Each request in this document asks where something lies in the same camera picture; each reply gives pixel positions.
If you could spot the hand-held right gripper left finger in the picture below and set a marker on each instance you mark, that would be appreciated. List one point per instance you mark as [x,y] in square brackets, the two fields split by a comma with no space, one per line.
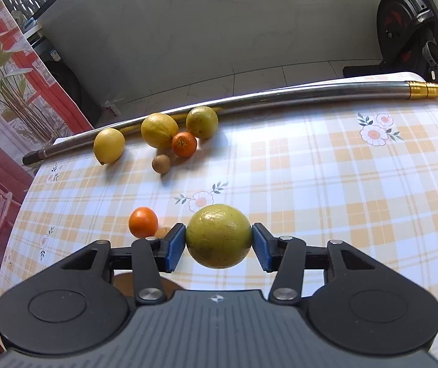
[175,247]

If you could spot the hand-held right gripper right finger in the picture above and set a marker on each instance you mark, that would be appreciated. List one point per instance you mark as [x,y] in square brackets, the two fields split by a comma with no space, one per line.
[261,247]

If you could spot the brown kiwi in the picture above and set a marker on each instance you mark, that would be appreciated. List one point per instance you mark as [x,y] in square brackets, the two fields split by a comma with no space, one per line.
[161,164]
[162,233]

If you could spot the small orange mandarin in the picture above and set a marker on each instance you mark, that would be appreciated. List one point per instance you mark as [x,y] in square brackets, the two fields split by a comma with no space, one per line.
[143,222]
[184,144]

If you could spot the yellow-green round citrus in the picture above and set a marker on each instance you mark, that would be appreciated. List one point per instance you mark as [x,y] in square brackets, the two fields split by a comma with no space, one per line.
[219,235]
[202,122]

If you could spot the wooden bowl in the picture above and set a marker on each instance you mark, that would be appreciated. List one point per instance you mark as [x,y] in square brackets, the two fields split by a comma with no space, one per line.
[123,281]

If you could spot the large yellow lemon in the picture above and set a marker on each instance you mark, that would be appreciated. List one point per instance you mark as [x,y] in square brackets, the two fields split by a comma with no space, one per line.
[157,128]

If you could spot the small yellow lemon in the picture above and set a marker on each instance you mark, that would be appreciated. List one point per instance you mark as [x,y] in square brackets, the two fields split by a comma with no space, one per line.
[109,146]

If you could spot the steel pole with gold end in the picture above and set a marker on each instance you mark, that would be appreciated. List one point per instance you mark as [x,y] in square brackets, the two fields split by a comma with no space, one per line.
[280,97]

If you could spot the black exercise bike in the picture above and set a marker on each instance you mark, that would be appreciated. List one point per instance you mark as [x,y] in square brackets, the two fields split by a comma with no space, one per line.
[399,23]

